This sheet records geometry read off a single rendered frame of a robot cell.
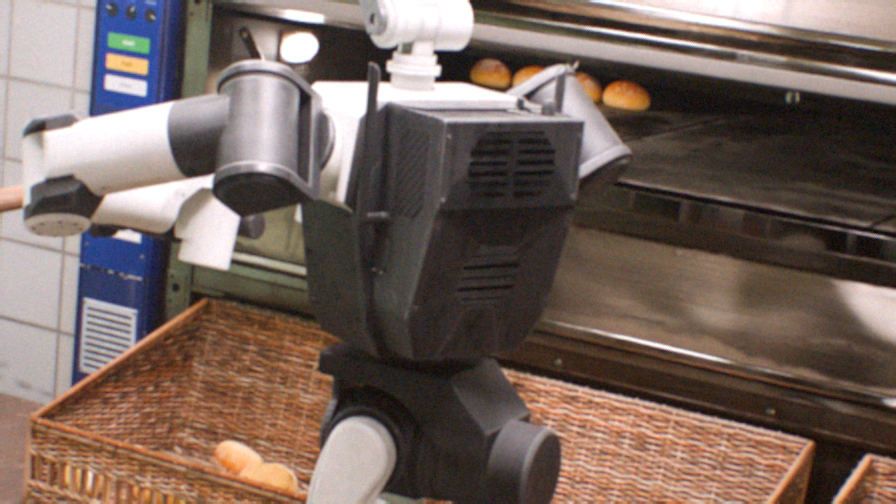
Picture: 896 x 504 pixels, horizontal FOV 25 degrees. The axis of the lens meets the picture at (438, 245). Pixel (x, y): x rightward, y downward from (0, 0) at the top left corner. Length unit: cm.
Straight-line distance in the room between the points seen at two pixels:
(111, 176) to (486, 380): 51
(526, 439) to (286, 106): 48
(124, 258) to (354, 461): 136
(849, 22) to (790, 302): 44
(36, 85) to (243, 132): 162
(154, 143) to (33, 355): 166
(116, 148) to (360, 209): 28
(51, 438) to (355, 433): 96
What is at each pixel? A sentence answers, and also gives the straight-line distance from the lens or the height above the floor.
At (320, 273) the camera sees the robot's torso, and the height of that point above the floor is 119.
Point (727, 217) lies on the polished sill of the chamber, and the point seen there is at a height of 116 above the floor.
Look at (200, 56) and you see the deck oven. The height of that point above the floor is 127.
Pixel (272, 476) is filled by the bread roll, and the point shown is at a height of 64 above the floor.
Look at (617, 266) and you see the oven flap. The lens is 326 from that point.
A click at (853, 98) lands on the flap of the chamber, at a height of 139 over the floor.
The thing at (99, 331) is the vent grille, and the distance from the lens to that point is 376.
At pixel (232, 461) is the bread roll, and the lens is 345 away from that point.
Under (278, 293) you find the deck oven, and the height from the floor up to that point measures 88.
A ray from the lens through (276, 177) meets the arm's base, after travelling 221.
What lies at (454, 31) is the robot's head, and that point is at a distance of 240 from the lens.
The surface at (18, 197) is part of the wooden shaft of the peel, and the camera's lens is 262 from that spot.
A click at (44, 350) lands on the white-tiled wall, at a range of 389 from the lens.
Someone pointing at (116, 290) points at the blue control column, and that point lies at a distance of 372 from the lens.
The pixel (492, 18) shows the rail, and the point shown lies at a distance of 314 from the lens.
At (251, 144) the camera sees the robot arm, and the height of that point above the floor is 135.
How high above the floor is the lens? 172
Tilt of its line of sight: 12 degrees down
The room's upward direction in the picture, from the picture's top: 6 degrees clockwise
